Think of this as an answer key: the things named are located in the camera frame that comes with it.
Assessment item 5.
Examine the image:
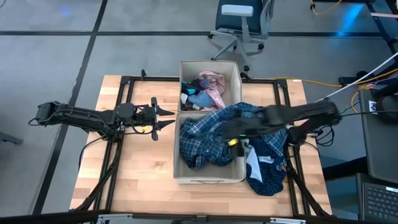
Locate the long yellow floor cable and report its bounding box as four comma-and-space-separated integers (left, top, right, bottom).
254, 67, 398, 106

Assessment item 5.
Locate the black crossbeam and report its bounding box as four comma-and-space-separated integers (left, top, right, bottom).
0, 210, 398, 224

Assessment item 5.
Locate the navy dotted shirt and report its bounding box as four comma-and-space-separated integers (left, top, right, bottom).
245, 136, 287, 197

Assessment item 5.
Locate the plain beige fabric bin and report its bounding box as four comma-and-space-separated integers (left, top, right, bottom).
177, 60, 243, 113

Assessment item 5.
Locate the white cable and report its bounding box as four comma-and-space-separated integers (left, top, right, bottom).
315, 52, 398, 103

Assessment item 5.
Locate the grey chair leg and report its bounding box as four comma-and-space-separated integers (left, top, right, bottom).
0, 132, 24, 146

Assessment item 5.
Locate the light blue sock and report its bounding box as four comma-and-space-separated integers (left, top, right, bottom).
187, 90, 215, 109

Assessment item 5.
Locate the black bulky device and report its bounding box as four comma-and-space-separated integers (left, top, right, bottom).
369, 83, 398, 124

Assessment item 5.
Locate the black aluminium table frame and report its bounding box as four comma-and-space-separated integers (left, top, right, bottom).
70, 70, 332, 218

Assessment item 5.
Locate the black side desk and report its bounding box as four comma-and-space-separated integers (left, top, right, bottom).
359, 88, 398, 184

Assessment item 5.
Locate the black desk frame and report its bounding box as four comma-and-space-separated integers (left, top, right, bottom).
366, 0, 398, 55

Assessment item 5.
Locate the black laptop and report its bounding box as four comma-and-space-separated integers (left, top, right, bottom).
356, 173, 398, 224

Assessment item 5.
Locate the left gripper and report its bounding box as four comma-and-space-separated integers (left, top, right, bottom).
134, 96, 176, 141

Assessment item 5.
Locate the pink button shirt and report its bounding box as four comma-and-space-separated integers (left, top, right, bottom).
194, 70, 226, 112

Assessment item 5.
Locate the grey office chair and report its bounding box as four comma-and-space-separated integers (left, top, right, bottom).
207, 0, 276, 72

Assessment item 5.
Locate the short yellow cable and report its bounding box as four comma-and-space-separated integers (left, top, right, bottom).
310, 0, 343, 16

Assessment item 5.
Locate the blue plaid shirt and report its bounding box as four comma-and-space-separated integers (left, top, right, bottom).
179, 101, 289, 170

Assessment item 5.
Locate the beige fabric bin with handle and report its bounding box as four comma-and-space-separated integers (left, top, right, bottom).
173, 111, 248, 185

